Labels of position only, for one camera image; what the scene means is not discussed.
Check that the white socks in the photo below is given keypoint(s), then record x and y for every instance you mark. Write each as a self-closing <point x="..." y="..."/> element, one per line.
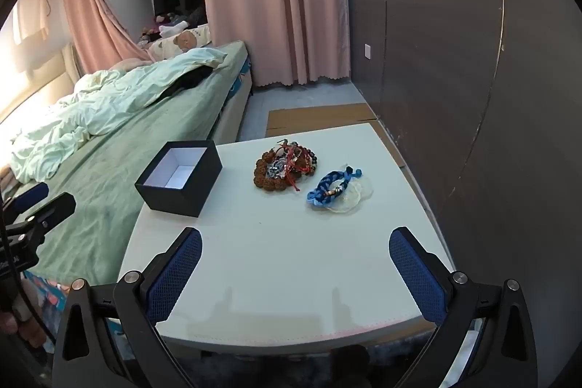
<point x="175" y="27"/>

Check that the colourful patterned fabric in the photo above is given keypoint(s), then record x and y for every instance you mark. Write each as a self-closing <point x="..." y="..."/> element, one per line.
<point x="54" y="299"/>

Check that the stuffed toys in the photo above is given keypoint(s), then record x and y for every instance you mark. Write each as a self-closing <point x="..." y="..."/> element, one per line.
<point x="148" y="37"/>

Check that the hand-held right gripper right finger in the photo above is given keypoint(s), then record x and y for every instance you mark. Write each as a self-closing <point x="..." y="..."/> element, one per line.
<point x="416" y="274"/>

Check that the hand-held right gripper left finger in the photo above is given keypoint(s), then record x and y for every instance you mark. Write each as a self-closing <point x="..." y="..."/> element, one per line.
<point x="177" y="274"/>

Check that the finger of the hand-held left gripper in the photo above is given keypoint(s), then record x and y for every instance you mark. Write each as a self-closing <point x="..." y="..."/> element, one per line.
<point x="29" y="193"/>
<point x="50" y="208"/>

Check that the hanging white cloth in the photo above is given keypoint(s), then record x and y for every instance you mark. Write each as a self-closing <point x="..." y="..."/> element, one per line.
<point x="27" y="20"/>

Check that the black jewelry box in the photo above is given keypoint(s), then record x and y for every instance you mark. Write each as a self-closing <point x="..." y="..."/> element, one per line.
<point x="182" y="197"/>

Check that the white wall switch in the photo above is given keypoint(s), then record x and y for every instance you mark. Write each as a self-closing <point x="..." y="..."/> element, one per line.
<point x="367" y="50"/>

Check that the black garment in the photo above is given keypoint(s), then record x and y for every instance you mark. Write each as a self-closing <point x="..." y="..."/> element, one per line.
<point x="191" y="80"/>

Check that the bed with green sheet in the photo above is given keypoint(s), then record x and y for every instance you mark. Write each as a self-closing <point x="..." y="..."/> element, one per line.
<point x="113" y="188"/>

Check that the pink cushion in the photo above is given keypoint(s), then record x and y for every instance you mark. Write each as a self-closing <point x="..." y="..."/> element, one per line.
<point x="132" y="63"/>

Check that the beige headboard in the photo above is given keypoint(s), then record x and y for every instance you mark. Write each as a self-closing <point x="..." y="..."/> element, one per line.
<point x="50" y="83"/>

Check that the flat cardboard sheet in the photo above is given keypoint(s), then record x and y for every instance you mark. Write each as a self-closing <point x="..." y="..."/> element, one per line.
<point x="318" y="115"/>

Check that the pale green duvet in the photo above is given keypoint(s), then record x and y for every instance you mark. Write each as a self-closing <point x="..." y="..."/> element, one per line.
<point x="113" y="97"/>

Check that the person's left hand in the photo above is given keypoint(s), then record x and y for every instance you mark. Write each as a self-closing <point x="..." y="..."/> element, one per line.
<point x="32" y="324"/>

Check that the bear print pillow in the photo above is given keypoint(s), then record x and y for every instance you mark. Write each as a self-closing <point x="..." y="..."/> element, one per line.
<point x="182" y="41"/>

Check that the clear plastic bag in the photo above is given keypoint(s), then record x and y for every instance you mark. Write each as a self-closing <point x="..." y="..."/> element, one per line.
<point x="352" y="201"/>

